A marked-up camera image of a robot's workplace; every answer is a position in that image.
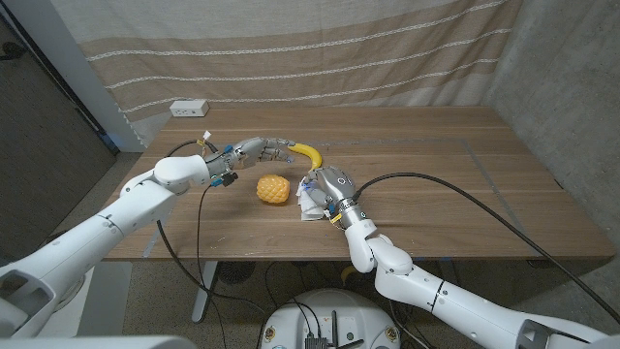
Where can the yellow toy banana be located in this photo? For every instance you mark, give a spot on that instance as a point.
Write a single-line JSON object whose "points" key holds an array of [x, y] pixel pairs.
{"points": [[312, 152]]}

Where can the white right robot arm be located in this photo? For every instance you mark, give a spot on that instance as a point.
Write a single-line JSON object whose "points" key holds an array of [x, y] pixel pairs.
{"points": [[460, 305]]}

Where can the black round floor fan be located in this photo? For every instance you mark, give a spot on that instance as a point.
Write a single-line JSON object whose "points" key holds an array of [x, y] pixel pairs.
{"points": [[236, 271]]}

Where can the yellow banana on floor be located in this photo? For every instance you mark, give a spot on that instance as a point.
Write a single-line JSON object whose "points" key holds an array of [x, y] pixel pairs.
{"points": [[345, 274]]}

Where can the white table leg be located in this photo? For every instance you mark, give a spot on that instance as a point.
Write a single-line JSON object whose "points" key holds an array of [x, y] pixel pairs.
{"points": [[203, 291]]}

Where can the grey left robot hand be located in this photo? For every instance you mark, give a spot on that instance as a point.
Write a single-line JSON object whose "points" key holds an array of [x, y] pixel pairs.
{"points": [[252, 151]]}

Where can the white power strip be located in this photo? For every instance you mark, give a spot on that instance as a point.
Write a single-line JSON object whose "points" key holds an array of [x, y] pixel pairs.
{"points": [[189, 108]]}

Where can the orange toy pineapple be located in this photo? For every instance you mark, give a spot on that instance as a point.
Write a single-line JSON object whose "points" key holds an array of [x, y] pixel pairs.
{"points": [[273, 189]]}

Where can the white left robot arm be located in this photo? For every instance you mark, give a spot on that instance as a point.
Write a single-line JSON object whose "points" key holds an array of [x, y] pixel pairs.
{"points": [[97, 232]]}

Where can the beige striped curtain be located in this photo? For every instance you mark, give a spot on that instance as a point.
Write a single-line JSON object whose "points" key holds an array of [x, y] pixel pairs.
{"points": [[290, 63]]}

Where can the white cloth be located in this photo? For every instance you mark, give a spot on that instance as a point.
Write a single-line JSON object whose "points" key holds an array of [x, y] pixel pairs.
{"points": [[310, 211]]}

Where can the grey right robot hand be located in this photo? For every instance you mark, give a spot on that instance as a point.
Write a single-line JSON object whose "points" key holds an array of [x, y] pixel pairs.
{"points": [[334, 189]]}

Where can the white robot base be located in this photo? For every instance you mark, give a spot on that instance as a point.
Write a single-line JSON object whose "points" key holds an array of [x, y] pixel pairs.
{"points": [[334, 310]]}

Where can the dark panel door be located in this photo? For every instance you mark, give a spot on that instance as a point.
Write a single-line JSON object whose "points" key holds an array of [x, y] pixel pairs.
{"points": [[43, 160]]}

